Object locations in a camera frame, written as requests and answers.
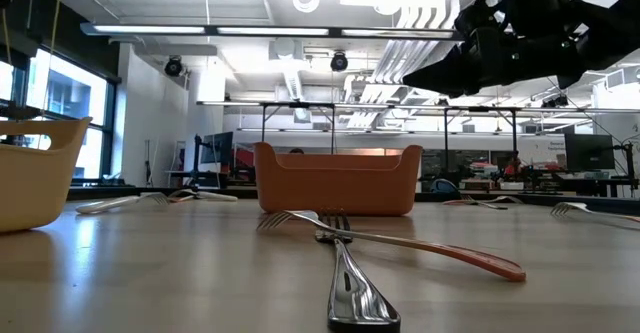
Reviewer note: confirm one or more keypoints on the orange plastic bin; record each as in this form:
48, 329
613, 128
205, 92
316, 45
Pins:
340, 188

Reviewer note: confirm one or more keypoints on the black computer monitor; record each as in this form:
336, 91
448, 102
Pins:
590, 152
217, 148

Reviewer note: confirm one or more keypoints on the black station frame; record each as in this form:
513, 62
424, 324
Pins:
480, 109
297, 105

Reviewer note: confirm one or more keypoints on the black aluminium table frame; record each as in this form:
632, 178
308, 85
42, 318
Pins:
125, 192

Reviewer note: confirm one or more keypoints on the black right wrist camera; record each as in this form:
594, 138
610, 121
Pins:
475, 18

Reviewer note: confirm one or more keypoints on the long ceiling light fixture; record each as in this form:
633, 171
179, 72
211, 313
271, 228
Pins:
270, 31

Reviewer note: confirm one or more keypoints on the person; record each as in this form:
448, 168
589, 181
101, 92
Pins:
296, 150
512, 165

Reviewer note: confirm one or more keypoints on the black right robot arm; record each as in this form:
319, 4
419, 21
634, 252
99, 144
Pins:
610, 28

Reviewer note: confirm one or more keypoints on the black hanging camera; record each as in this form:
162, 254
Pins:
339, 61
173, 66

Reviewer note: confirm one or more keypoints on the blue rounded object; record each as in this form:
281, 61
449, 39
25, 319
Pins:
445, 186

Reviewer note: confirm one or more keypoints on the yellow plastic bin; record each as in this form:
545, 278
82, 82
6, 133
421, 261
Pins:
35, 183

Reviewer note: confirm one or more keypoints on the large window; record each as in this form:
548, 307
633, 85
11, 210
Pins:
65, 98

